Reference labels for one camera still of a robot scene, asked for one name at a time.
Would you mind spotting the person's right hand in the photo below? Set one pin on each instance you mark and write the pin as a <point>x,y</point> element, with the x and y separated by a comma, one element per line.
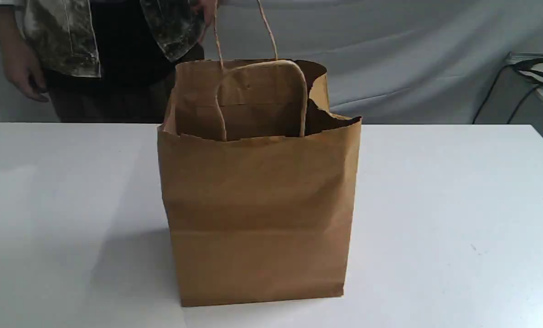
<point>22,69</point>

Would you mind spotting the person's left hand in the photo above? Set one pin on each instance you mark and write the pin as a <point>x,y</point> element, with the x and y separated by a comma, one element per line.
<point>208,9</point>

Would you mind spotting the brown paper bag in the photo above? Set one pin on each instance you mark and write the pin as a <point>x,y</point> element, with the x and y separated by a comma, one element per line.
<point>258,182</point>

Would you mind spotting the camouflage jacket torso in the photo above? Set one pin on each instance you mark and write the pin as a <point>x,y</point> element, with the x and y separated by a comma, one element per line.
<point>106,61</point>

